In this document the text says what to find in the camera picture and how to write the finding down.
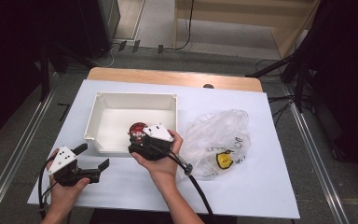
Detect person's right hand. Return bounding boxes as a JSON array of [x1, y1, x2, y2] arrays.
[[131, 129, 185, 185]]

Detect wooden table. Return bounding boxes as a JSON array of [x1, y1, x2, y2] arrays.
[[87, 66, 264, 93]]

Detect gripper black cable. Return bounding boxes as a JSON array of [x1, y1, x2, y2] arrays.
[[37, 155, 57, 220], [150, 141, 218, 224]]

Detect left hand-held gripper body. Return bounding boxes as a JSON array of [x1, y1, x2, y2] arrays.
[[47, 146, 90, 188]]

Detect black floor cables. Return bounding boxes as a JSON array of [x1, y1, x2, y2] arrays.
[[255, 59, 316, 125]]

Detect white floor cable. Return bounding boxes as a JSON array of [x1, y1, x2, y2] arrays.
[[88, 43, 120, 69]]

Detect clear plastic bag yellow face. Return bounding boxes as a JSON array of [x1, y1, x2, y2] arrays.
[[178, 108, 252, 181]]

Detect black tripod stand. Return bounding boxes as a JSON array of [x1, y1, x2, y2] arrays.
[[245, 31, 316, 115]]

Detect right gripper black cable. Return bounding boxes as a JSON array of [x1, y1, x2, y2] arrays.
[[150, 141, 218, 224]]

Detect metal floor rail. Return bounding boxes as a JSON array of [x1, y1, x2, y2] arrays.
[[281, 82, 351, 224], [0, 74, 60, 223]]

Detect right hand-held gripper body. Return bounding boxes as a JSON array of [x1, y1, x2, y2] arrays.
[[128, 123, 175, 161]]

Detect dark curtain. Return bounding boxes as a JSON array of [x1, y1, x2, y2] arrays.
[[0, 0, 102, 148], [292, 0, 358, 188]]

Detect dark cabinet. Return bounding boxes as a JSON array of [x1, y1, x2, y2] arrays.
[[83, 0, 121, 57]]

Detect black metal stand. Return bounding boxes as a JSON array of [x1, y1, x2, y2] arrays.
[[38, 43, 69, 102]]

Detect black hanging cable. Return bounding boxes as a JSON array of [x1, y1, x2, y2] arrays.
[[162, 0, 196, 51]]

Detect white plastic bin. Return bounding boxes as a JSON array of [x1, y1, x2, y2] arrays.
[[83, 91, 179, 158]]

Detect light wooden furniture frame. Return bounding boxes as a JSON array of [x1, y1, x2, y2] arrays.
[[172, 0, 322, 60]]

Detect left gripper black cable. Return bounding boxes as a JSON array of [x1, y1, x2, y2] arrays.
[[37, 155, 57, 220]]

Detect white table sheet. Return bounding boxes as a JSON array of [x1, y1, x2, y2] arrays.
[[27, 78, 301, 219]]

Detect person's left hand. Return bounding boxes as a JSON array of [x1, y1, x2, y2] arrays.
[[48, 148, 91, 213]]

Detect red round packaged item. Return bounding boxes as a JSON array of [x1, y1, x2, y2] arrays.
[[128, 121, 150, 141]]

